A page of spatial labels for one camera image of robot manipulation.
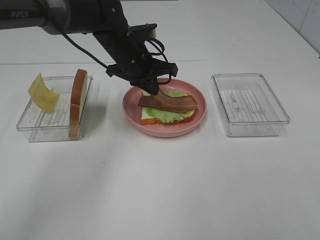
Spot pink round plate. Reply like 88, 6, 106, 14
122, 78, 207, 138

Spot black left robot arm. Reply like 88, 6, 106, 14
0, 0, 178, 95

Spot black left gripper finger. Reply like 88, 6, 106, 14
134, 77, 160, 95

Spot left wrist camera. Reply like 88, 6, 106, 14
127, 23, 158, 42

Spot green lettuce leaf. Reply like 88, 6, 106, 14
145, 90, 196, 125

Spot clear plastic container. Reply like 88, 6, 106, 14
211, 73, 290, 137
16, 75, 98, 143

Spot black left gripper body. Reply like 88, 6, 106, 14
93, 30, 178, 86

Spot right clear plastic container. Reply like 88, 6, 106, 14
211, 73, 290, 137

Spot yellow cheese slice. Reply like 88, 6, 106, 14
28, 73, 60, 114

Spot bacon strip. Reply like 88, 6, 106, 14
138, 95, 188, 113
151, 89, 198, 111

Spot left clear plastic container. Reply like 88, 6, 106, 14
16, 75, 98, 143

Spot bread slice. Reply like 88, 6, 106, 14
138, 90, 196, 125
69, 69, 88, 140

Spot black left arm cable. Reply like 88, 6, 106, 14
32, 0, 173, 85

